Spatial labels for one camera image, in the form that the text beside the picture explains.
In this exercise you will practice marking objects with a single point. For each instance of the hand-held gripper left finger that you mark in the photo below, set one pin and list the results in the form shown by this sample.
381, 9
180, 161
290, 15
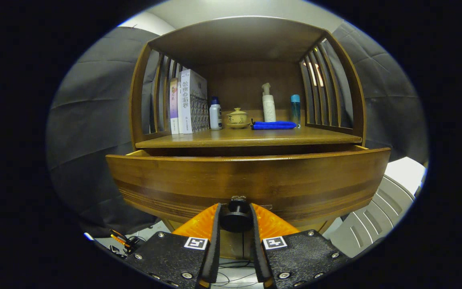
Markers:
214, 249

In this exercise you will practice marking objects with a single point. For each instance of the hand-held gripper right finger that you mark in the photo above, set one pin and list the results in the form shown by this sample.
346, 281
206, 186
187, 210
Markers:
257, 253

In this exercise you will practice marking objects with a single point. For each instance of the black round drawer knob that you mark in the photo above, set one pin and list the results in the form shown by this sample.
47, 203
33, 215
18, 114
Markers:
236, 218

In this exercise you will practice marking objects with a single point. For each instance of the brown wooden drawer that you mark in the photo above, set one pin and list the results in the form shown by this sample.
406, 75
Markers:
255, 176

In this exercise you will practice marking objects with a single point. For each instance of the wooden cabinet door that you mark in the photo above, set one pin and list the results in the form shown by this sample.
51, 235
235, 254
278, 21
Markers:
231, 245
247, 247

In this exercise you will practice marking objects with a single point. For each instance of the brown wooden countertop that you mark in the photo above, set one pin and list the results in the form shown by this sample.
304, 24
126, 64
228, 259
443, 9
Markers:
255, 136

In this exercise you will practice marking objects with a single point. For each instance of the white filing cabinet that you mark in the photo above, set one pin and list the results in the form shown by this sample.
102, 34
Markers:
375, 216

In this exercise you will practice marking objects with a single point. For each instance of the brown wooden cabinet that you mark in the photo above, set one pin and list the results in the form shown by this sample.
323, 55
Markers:
239, 40

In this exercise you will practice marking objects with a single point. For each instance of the orange and black tool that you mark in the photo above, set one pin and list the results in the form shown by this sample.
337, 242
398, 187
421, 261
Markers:
120, 241

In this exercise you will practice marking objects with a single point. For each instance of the folded blue cloth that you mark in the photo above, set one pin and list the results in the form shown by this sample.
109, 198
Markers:
273, 125

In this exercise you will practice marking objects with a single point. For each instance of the white bottle with blue cap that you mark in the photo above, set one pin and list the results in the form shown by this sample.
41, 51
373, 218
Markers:
215, 118

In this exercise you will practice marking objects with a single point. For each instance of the yellow ceramic lidded teacup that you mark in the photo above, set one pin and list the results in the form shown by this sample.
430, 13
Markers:
237, 117

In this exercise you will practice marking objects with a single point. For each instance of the thick white book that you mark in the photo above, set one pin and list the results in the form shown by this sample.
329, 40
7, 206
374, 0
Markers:
187, 112

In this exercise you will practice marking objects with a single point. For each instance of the white pump bottle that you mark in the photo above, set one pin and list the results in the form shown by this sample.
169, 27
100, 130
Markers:
269, 108

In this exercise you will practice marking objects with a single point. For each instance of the thin purple book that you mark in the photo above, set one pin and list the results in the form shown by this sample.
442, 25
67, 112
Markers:
173, 108

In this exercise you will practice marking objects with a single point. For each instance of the clear blue bottle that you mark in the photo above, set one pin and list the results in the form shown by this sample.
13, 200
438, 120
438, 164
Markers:
295, 110

